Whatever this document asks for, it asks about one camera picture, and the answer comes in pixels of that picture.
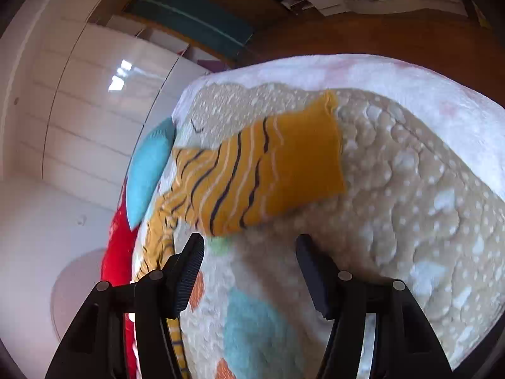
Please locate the turquoise knit cushion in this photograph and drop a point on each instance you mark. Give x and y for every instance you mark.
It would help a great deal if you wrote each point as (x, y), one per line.
(146, 170)

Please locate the white fleece blanket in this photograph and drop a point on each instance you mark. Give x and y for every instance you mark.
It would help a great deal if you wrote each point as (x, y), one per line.
(471, 124)

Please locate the patterned quilted bedspread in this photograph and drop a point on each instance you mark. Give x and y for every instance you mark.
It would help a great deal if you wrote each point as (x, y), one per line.
(412, 210)

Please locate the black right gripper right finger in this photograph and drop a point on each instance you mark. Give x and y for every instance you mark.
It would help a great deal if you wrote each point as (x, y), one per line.
(377, 326)

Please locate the yellow striped knit sweater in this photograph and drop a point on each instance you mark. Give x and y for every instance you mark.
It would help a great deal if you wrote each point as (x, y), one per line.
(252, 181)

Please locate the long red pillow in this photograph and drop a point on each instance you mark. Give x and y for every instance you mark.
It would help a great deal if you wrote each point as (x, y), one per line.
(117, 269)

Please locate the white glossy wardrobe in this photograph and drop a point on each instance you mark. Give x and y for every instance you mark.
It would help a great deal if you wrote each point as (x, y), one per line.
(81, 97)

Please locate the pink round headboard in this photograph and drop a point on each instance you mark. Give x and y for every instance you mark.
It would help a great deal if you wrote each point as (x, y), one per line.
(71, 288)

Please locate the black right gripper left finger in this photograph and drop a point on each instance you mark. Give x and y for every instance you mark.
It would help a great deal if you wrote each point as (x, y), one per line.
(94, 345)

